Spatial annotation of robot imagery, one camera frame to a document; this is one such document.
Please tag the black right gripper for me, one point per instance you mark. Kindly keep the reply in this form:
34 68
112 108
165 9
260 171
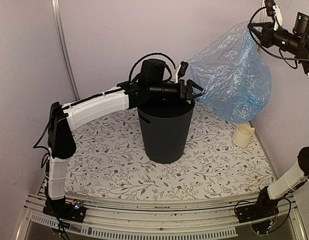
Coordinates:
266 37

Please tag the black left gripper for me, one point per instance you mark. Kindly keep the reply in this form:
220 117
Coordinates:
188 95

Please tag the blue plastic trash bag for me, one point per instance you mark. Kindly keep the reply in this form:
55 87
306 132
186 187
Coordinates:
236 81

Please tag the dark grey trash bin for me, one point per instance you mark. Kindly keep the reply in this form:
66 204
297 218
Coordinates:
164 128

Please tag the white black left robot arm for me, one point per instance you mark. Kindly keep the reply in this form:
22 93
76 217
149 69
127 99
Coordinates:
65 119

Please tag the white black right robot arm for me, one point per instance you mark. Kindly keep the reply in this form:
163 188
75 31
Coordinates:
283 125

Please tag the cream ceramic mug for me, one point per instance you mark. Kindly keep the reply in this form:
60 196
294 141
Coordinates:
243 135

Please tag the floral patterned table mat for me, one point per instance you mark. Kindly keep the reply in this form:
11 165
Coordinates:
110 162

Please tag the right aluminium corner post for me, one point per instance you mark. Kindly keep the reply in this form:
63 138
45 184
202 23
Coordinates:
263 16

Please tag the aluminium corner post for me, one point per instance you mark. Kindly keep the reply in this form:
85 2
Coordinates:
56 11
263 16

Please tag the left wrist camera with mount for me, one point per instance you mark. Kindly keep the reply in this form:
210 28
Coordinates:
179 71

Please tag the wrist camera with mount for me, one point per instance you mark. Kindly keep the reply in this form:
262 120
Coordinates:
273 10
179 71

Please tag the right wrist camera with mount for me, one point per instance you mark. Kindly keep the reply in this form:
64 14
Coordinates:
273 10

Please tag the aluminium front rail frame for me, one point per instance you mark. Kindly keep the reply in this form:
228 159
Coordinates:
200 219

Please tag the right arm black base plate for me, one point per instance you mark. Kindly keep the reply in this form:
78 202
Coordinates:
254 211

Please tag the left aluminium corner post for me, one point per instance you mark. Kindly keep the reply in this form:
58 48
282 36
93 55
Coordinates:
56 11

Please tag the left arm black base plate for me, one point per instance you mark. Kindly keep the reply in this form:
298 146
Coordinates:
73 211

